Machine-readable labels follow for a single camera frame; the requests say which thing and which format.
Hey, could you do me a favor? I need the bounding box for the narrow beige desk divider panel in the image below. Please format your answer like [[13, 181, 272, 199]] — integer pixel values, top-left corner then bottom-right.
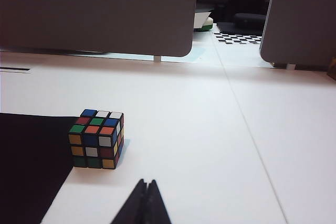
[[259, 0, 336, 71]]

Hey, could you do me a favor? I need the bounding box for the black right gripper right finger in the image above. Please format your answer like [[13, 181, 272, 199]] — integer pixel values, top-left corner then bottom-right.
[[143, 179, 173, 224]]

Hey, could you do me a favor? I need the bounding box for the white and green round object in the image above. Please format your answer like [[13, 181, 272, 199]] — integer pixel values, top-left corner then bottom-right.
[[193, 10, 214, 33]]

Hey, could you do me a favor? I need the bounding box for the wide beige desk divider panel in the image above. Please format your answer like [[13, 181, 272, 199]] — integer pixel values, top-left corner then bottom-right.
[[0, 0, 200, 58]]

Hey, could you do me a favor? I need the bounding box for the multicoloured puzzle cube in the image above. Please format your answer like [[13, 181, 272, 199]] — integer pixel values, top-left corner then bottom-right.
[[67, 108, 125, 170]]

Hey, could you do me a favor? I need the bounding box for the black mouse pad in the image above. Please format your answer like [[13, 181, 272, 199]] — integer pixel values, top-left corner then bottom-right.
[[0, 112, 85, 224]]

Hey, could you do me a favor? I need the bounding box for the black white checkerboard sheet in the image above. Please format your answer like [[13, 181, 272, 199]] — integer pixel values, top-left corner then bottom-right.
[[213, 31, 264, 45]]

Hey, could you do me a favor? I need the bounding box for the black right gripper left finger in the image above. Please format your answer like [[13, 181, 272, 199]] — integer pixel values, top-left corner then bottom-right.
[[111, 178, 148, 224]]

